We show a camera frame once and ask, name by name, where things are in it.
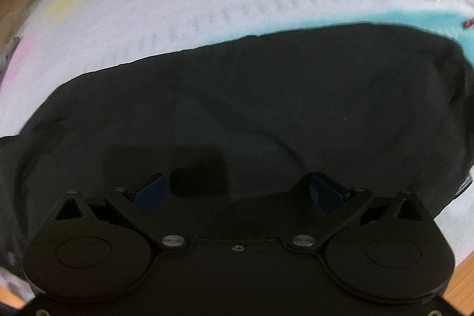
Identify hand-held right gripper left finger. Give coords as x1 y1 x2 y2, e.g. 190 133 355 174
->
54 173 194 251

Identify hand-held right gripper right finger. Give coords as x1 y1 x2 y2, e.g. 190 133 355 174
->
282 172 433 251

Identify black pants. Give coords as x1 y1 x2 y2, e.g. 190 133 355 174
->
0 20 474 276

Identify pastel patterned blanket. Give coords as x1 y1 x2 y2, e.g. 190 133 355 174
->
0 0 474 265

